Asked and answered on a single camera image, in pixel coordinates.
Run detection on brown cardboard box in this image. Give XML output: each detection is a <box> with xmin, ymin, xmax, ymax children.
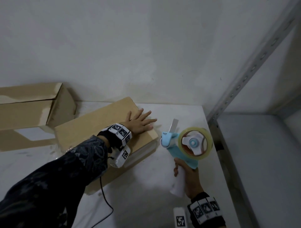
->
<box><xmin>54</xmin><ymin>96</ymin><xmax>159</xmax><ymax>196</ymax></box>
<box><xmin>0</xmin><ymin>82</ymin><xmax>77</xmax><ymax>152</ymax></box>

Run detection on grey metal shelf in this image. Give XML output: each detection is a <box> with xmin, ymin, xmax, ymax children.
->
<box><xmin>204</xmin><ymin>0</ymin><xmax>301</xmax><ymax>228</ymax></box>

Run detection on person's right hand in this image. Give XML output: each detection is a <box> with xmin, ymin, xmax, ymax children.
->
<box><xmin>173</xmin><ymin>158</ymin><xmax>204</xmax><ymax>200</ymax></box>

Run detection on blue white tape dispenser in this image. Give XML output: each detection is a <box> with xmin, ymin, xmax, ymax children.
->
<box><xmin>160</xmin><ymin>118</ymin><xmax>200</xmax><ymax>198</ymax></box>

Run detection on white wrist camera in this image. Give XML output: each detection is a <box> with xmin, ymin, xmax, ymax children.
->
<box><xmin>173</xmin><ymin>207</ymin><xmax>187</xmax><ymax>228</ymax></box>
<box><xmin>109</xmin><ymin>145</ymin><xmax>131</xmax><ymax>168</ymax></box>

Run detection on clear tape roll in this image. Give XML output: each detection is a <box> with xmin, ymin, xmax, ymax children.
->
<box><xmin>178</xmin><ymin>127</ymin><xmax>214</xmax><ymax>161</ymax></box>

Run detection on person's left forearm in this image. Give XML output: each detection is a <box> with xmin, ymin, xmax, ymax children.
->
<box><xmin>0</xmin><ymin>135</ymin><xmax>108</xmax><ymax>228</ymax></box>

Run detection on person's left hand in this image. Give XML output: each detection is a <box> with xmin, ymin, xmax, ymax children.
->
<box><xmin>121</xmin><ymin>108</ymin><xmax>157</xmax><ymax>135</ymax></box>

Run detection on black camera cable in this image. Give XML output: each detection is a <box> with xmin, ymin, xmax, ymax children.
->
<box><xmin>90</xmin><ymin>176</ymin><xmax>114</xmax><ymax>228</ymax></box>

